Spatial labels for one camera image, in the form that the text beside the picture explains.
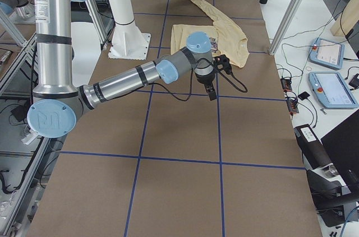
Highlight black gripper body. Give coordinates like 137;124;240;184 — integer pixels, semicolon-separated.
197;76;215;90

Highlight cream long-sleeve printed shirt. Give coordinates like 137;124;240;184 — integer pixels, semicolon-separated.
171;0;249;68

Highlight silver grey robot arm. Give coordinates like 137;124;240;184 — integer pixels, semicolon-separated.
27;0;217;138

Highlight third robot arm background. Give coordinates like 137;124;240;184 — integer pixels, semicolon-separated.
1;0;35;19

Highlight orange circuit board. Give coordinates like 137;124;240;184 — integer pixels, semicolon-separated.
280;77;299;116

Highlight lower blue teach pendant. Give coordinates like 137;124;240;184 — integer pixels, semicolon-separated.
309;72;358;109

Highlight blue teach pendant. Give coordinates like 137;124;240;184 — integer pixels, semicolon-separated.
309;72;358;109
309;37;345;70

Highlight black box with label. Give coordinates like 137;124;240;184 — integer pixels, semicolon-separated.
294;124;332;169

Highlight upper blue teach pendant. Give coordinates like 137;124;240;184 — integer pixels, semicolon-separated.
309;37;345;70

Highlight black monitor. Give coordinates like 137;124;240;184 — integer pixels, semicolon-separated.
321;111;359;192

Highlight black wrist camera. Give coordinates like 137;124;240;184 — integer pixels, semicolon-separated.
213;54;233;75

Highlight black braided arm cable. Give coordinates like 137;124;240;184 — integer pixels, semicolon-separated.
153;57;248;102

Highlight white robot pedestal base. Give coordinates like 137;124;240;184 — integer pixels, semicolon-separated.
109;0;151;60

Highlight aluminium frame post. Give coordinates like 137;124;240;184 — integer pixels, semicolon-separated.
268;0;302;55

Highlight aluminium frame rails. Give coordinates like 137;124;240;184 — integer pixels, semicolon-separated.
1;13;65;236

